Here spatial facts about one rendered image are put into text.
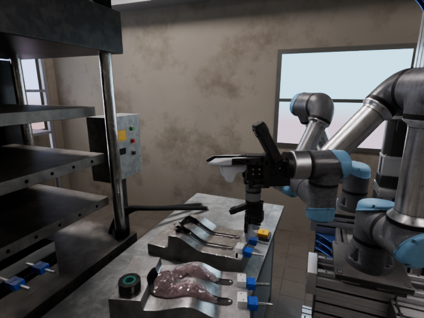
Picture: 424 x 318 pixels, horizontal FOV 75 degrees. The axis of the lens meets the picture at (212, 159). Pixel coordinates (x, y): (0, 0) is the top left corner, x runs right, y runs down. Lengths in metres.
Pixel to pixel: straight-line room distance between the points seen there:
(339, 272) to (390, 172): 0.45
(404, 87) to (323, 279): 0.67
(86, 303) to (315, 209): 0.97
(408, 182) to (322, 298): 0.52
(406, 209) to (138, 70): 3.38
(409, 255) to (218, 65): 2.78
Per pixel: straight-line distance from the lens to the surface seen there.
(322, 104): 1.29
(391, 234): 0.95
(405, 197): 0.91
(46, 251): 1.48
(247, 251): 1.35
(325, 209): 0.78
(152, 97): 3.70
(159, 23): 3.70
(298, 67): 3.11
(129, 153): 1.87
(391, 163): 1.26
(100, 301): 1.33
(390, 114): 0.95
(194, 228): 1.48
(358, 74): 3.11
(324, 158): 0.74
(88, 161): 1.54
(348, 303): 1.18
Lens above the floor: 1.63
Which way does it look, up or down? 14 degrees down
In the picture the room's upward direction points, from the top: straight up
